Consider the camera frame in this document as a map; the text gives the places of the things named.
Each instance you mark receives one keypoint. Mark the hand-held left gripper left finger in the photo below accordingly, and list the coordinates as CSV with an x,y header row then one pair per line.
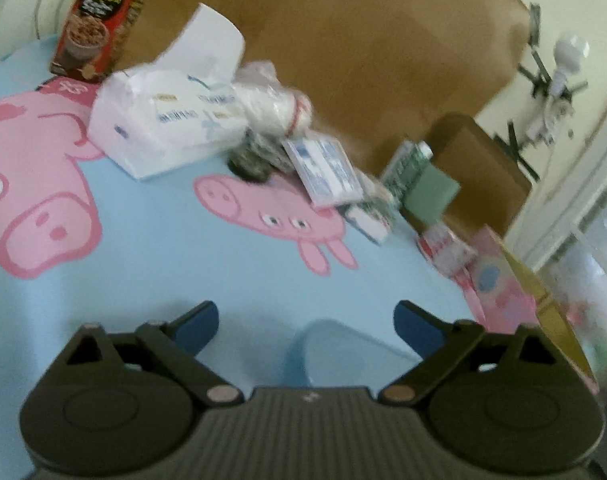
x,y
199,329

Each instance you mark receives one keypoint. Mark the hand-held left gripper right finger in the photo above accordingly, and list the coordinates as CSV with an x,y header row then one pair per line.
x,y
412,324

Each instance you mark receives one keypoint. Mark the pink tin box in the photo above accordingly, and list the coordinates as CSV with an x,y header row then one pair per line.
x,y
503,285

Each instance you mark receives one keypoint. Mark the green and white packet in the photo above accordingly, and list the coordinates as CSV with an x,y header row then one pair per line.
x,y
371,217

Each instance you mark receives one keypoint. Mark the blue and white packet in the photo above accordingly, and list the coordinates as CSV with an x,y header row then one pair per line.
x,y
323,172

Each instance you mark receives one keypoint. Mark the pink paper cup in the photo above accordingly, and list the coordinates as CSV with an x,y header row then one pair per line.
x,y
446,252

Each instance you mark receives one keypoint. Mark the teal paper cylinder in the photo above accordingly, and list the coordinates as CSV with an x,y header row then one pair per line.
x,y
431,195

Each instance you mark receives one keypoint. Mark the green drink carton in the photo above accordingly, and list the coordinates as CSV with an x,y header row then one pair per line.
x,y
406,167

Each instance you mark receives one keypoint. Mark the brown chair back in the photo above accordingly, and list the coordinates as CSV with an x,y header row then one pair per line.
x,y
483,175

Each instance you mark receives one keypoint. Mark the frosted glass window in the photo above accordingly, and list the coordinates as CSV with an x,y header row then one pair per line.
x,y
588,240

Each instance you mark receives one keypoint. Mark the black tape strip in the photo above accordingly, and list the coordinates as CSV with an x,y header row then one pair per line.
x,y
518,150
535,25

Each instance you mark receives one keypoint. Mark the white tissue pack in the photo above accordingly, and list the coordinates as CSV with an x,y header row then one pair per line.
x,y
158,120

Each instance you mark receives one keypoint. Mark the clear bag of cotton pads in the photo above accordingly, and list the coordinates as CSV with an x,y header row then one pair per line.
x,y
273,100

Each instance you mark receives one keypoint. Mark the brown cardboard sheet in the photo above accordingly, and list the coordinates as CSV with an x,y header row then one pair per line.
x,y
343,40

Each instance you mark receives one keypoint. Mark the white light bulb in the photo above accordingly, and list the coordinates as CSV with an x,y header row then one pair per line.
x,y
571,57

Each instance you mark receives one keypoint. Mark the red cereal box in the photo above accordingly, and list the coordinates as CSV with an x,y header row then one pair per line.
x,y
105,15

